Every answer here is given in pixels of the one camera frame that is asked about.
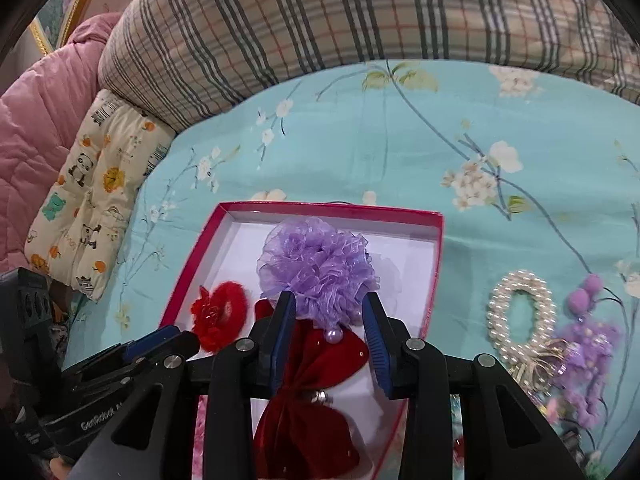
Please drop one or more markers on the plaid pillow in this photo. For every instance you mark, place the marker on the plaid pillow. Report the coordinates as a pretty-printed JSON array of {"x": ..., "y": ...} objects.
[{"x": 300, "y": 20}]

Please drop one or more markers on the cartoon print pillow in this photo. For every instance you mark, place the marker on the cartoon print pillow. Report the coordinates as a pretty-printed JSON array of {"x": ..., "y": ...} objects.
[{"x": 100, "y": 185}]

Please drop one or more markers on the blue floral bedsheet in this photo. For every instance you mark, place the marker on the blue floral bedsheet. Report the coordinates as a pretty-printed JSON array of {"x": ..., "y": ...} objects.
[{"x": 375, "y": 150}]

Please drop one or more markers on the red fuzzy flower scrunchie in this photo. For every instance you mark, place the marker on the red fuzzy flower scrunchie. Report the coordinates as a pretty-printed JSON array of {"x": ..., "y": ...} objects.
[{"x": 225, "y": 310}]

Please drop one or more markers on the small red hair clip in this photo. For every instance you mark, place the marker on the small red hair clip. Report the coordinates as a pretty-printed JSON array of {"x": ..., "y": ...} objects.
[{"x": 458, "y": 447}]

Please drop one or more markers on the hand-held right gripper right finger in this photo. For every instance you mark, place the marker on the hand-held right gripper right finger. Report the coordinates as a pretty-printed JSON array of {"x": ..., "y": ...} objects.
[{"x": 376, "y": 347}]

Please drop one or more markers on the pearl scrunchie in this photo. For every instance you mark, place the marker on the pearl scrunchie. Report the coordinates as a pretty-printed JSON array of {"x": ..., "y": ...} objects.
[{"x": 497, "y": 317}]

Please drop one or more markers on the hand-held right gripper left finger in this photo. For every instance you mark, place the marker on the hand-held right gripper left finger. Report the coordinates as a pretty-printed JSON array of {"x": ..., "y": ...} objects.
[{"x": 281, "y": 345}]

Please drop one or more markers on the red shallow box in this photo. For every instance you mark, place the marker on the red shallow box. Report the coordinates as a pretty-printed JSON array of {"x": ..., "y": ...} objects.
[{"x": 240, "y": 245}]

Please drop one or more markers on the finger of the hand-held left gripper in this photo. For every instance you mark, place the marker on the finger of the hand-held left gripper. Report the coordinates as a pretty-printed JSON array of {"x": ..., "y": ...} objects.
[
  {"x": 102, "y": 390},
  {"x": 150, "y": 341}
]

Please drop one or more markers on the purple organza hair flower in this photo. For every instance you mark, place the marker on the purple organza hair flower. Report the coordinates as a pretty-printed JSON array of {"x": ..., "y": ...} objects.
[{"x": 320, "y": 260}]

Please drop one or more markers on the gold framed headboard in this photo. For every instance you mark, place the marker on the gold framed headboard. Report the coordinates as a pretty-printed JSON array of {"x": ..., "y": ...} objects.
[{"x": 75, "y": 5}]

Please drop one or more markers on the red velvet bow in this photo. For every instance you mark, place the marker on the red velvet bow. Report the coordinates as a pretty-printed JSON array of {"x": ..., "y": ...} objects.
[{"x": 300, "y": 410}]

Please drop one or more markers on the pink quilt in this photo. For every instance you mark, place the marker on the pink quilt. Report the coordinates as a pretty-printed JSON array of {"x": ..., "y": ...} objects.
[{"x": 35, "y": 125}]

